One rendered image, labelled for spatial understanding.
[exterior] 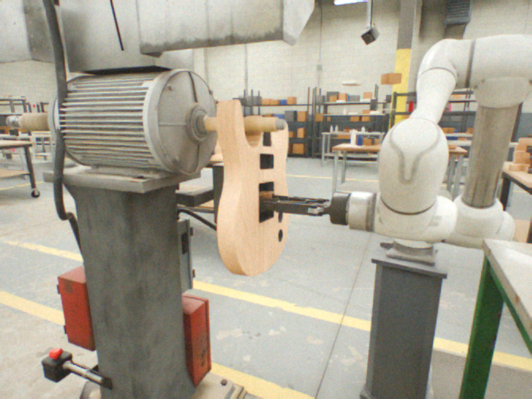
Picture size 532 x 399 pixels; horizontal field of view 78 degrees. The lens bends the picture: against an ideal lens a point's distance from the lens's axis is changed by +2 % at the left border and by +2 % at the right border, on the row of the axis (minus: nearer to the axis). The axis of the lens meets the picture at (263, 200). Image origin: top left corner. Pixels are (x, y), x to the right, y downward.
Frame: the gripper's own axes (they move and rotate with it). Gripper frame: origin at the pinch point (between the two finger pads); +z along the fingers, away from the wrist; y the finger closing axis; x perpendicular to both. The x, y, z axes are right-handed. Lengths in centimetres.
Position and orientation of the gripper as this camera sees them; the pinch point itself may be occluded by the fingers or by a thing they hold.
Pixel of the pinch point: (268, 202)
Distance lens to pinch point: 83.5
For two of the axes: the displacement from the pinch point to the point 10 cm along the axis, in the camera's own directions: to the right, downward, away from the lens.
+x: 0.4, -9.9, -1.4
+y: 4.0, -1.1, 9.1
